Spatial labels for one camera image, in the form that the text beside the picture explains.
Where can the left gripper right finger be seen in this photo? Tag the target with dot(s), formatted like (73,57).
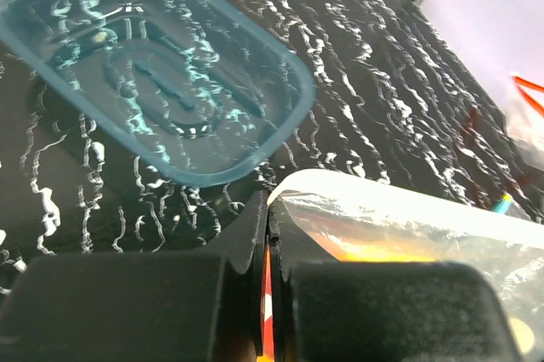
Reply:
(325,309)

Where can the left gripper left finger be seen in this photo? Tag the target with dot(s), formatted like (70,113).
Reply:
(206,304)

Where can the white dotted zip bag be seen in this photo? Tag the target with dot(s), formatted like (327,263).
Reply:
(322,215)

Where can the teal plastic food container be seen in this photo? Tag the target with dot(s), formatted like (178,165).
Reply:
(193,87)

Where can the orange zipper clear bag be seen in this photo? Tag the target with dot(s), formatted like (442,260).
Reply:
(525,115)

